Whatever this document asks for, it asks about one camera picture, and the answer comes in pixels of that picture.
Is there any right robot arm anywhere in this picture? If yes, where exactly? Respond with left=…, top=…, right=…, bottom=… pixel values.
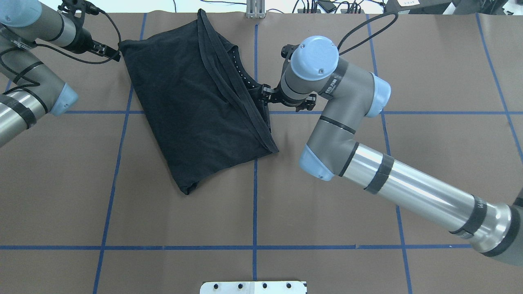
left=269, top=36, right=522, bottom=267

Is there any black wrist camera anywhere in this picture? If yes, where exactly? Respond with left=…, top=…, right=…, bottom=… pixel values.
left=58, top=0, right=104, bottom=18
left=280, top=44, right=300, bottom=61

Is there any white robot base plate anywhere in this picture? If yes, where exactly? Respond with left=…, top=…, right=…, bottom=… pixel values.
left=199, top=281, right=308, bottom=294

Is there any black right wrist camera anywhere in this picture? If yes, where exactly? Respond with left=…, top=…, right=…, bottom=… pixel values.
left=280, top=44, right=300, bottom=61

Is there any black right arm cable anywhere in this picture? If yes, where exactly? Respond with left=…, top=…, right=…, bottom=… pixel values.
left=337, top=11, right=399, bottom=56

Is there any black power strip with cables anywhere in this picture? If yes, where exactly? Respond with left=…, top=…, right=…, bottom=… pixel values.
left=292, top=0, right=364, bottom=14

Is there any dark box on table edge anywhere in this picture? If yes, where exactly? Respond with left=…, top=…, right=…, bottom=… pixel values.
left=384, top=0, right=452, bottom=15

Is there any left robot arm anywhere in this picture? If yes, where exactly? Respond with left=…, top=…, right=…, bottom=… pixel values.
left=0, top=0, right=120, bottom=146

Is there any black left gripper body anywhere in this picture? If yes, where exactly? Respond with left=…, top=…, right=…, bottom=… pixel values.
left=73, top=29, right=105, bottom=56

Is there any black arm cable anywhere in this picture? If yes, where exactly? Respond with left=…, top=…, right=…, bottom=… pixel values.
left=35, top=10, right=122, bottom=65
left=337, top=11, right=399, bottom=56

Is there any aluminium frame post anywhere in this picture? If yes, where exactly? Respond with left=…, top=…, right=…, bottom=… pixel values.
left=246, top=0, right=266, bottom=19

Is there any black graphic t-shirt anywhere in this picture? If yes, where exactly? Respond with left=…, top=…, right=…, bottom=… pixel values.
left=119, top=9, right=279, bottom=195

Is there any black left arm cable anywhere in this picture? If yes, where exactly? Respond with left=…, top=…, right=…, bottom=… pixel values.
left=35, top=10, right=122, bottom=65

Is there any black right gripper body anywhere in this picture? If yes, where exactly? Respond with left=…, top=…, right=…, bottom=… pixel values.
left=270, top=85, right=317, bottom=112

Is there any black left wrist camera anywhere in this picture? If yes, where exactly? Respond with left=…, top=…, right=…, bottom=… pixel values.
left=58, top=0, right=104, bottom=18

